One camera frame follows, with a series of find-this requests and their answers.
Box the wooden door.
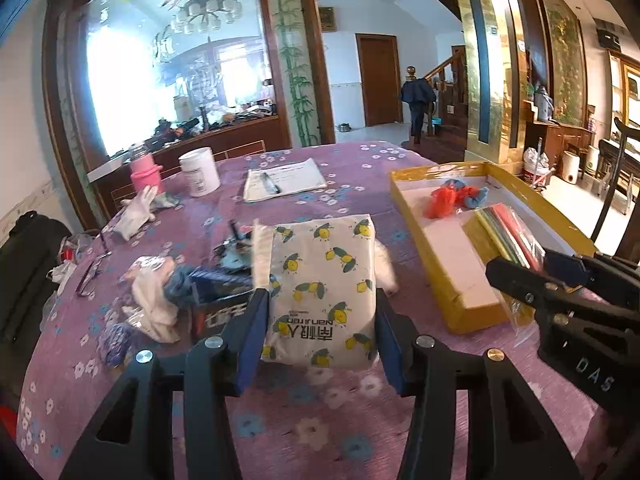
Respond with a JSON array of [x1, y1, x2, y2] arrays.
[[356, 33, 403, 127]]

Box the blue patterned packet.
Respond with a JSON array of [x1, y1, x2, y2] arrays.
[[97, 320, 138, 368]]

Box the white glove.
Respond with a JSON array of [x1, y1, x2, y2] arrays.
[[112, 185, 181, 238]]

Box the crumpled plastic bag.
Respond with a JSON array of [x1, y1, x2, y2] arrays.
[[47, 232, 96, 296]]

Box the lemon print tissue pack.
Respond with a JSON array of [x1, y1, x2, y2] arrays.
[[251, 214, 381, 373]]

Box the wooden side cabinet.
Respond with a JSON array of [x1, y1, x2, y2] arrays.
[[525, 102, 596, 171]]

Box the wooden ledge cabinet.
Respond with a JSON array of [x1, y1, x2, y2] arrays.
[[87, 115, 291, 211]]

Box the pink cup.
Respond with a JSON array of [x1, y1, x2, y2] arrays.
[[129, 145, 166, 196]]

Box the large gold landscape painting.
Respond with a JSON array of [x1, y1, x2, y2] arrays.
[[537, 0, 588, 126]]

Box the yellow cardboard box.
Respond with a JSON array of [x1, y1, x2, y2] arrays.
[[390, 161, 598, 335]]

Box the bag of coloured strips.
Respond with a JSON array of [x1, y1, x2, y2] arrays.
[[462, 203, 551, 331]]

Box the purple eyeglasses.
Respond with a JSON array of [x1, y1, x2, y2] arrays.
[[75, 230, 113, 298]]

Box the brown wooden dining chair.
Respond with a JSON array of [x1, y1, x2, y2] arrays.
[[160, 140, 266, 181]]

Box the white notepad with pen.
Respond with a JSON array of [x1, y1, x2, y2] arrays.
[[243, 158, 327, 203]]

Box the wooden stair railing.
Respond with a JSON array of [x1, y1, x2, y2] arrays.
[[405, 45, 468, 126]]

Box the white bucket with red label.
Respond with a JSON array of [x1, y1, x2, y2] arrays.
[[522, 147, 553, 186]]

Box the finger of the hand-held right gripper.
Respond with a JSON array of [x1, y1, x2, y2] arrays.
[[485, 257, 566, 312], [545, 249, 601, 289]]

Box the black printed packet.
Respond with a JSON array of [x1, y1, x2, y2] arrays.
[[191, 267, 258, 343]]

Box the dark wooden chair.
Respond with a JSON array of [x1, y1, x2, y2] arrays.
[[590, 117, 640, 261]]

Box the purple floral tablecloth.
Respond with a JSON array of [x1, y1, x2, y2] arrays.
[[15, 141, 601, 480]]

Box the white cloth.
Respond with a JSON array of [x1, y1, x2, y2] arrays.
[[372, 240, 401, 296]]

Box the white socks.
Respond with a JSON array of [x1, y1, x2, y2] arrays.
[[122, 255, 183, 343]]

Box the black wall speaker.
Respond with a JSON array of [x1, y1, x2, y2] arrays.
[[596, 19, 623, 51]]

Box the metal thermos flask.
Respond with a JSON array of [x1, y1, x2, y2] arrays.
[[534, 85, 555, 122]]

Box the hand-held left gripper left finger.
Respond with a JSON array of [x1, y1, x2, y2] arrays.
[[60, 287, 273, 480]]

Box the black bag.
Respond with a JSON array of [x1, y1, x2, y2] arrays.
[[0, 210, 73, 356]]

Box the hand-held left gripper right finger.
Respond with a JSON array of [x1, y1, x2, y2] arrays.
[[374, 287, 583, 480]]

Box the white plastic jar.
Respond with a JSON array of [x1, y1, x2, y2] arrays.
[[178, 147, 221, 198]]

